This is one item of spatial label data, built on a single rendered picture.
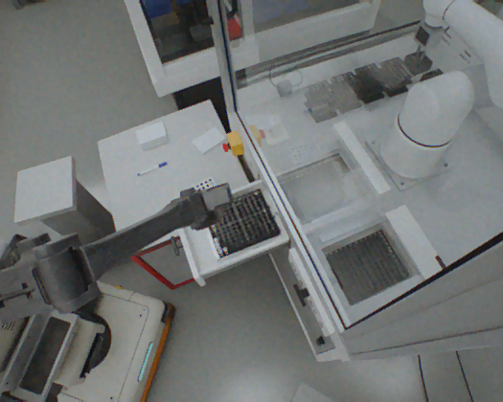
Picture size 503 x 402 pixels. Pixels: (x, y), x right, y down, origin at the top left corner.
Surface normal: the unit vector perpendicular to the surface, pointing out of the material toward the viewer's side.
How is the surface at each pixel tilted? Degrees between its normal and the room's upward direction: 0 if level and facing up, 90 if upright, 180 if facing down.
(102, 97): 0
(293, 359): 0
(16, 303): 35
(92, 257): 64
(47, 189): 0
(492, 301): 90
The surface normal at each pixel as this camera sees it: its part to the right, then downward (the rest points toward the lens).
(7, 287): 0.11, 0.12
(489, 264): -0.92, 0.37
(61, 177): -0.07, -0.45
